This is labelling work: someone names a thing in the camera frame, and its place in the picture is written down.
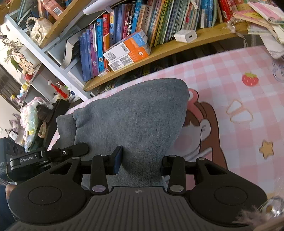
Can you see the blue and white box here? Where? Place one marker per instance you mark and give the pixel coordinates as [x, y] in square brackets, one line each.
[126, 45]

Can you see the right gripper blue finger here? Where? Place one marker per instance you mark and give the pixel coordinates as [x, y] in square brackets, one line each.
[116, 159]

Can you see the white grey shelf frame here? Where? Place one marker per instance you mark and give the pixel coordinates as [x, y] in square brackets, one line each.
[45, 59]

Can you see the pink checkered cartoon table mat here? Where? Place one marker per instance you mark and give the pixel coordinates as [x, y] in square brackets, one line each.
[234, 115]

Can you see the orange and white box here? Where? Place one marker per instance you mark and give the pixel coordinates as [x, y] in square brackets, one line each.
[130, 58]

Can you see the white quilted small bag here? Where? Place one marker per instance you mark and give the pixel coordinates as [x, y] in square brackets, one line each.
[41, 28]

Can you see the white power adapter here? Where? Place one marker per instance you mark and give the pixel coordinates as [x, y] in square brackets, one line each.
[185, 36]

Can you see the grey knit garment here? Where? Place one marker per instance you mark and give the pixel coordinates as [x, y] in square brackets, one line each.
[145, 119]

